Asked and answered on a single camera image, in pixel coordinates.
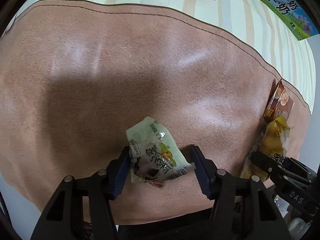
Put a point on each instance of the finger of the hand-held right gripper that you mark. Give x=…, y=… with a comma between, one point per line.
x=265, y=163

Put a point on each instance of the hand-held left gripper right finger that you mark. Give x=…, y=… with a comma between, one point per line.
x=202, y=172

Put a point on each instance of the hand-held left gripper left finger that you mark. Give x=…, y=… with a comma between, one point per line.
x=121, y=175

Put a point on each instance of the yellow gold-edged snack packet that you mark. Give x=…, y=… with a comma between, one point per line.
x=273, y=140

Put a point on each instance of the pale green snack packet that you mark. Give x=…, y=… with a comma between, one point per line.
x=155, y=150

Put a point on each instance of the printed cardboard box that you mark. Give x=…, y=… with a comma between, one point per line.
x=282, y=7

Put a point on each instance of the clear plastic bottle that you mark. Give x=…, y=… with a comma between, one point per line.
x=296, y=225

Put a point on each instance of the brown snack packet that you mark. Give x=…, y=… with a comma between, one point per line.
x=280, y=102

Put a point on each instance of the pink striped cat blanket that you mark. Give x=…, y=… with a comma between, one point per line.
x=125, y=67

